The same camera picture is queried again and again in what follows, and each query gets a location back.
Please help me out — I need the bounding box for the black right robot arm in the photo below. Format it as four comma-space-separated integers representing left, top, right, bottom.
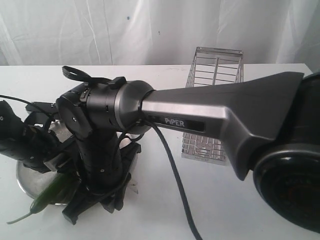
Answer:
56, 66, 320, 239

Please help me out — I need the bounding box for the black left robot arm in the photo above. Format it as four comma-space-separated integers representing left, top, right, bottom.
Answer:
0, 100, 60, 174

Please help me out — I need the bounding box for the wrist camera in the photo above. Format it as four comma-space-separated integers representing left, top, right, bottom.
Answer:
43, 135, 79, 173
24, 101, 60, 125

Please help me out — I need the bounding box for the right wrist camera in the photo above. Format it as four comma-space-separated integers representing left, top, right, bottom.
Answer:
43, 135, 79, 173

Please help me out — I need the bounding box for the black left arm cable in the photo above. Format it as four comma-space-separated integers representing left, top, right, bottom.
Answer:
0, 94, 53, 131

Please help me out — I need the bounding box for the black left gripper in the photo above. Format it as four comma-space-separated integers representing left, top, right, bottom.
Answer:
14, 122, 60, 174

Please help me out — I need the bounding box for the round steel plate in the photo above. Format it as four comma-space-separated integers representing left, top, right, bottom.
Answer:
16, 120, 77, 205

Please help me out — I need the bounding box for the green chili pepper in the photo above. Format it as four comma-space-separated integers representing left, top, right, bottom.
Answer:
6, 173, 74, 225

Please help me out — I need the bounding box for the white backdrop curtain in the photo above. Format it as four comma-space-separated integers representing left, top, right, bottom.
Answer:
0, 0, 320, 70

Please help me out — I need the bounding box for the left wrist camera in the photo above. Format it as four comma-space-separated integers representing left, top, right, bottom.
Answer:
24, 101, 60, 125

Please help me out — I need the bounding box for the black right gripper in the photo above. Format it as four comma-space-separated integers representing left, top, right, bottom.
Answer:
62, 130, 143, 225

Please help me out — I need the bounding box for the wire metal utensil holder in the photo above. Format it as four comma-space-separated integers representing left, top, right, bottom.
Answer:
181, 46, 244, 165

